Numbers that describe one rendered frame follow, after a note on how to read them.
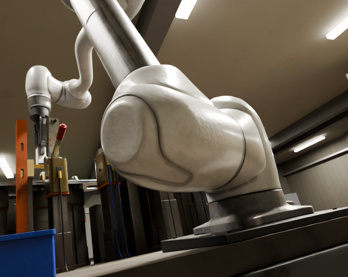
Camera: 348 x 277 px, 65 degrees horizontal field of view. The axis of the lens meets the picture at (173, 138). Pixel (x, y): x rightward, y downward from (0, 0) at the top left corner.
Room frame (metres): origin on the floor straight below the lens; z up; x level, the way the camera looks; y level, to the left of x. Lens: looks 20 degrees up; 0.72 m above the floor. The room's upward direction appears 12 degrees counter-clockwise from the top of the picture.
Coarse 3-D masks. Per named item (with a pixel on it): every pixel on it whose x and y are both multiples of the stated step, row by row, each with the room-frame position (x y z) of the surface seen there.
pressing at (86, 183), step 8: (0, 184) 0.83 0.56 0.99; (8, 184) 0.84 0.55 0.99; (32, 184) 0.89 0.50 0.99; (40, 184) 0.91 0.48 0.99; (72, 184) 1.03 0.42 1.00; (80, 184) 1.06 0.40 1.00; (88, 184) 1.08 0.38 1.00; (96, 184) 1.11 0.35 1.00; (88, 192) 1.23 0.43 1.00; (96, 192) 1.25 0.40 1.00
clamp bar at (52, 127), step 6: (48, 120) 0.87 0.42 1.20; (54, 120) 0.87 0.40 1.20; (48, 126) 0.87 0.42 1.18; (54, 126) 0.88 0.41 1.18; (48, 132) 0.87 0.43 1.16; (54, 132) 0.89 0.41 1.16; (48, 138) 0.88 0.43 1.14; (54, 138) 0.89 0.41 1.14; (48, 144) 0.88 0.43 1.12; (54, 144) 0.89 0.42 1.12; (48, 150) 0.88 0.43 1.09; (48, 156) 0.88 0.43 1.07
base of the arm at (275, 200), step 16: (256, 192) 0.52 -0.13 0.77; (272, 192) 0.53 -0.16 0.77; (224, 208) 0.54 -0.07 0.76; (240, 208) 0.52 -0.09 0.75; (256, 208) 0.52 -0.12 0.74; (272, 208) 0.53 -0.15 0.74; (288, 208) 0.54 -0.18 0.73; (304, 208) 0.56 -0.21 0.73; (208, 224) 0.58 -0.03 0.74; (224, 224) 0.54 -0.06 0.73; (240, 224) 0.49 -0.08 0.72; (256, 224) 0.49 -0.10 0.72
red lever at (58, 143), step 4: (60, 124) 0.81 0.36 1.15; (64, 124) 0.81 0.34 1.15; (60, 128) 0.81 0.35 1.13; (64, 128) 0.81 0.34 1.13; (60, 132) 0.82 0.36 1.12; (64, 132) 0.83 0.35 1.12; (56, 136) 0.84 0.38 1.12; (60, 136) 0.83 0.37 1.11; (56, 140) 0.84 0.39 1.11; (60, 140) 0.85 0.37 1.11; (56, 144) 0.85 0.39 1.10; (56, 148) 0.86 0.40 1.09; (52, 152) 0.88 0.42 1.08; (56, 152) 0.88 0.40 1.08; (52, 156) 0.88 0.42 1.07; (56, 156) 0.89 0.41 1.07
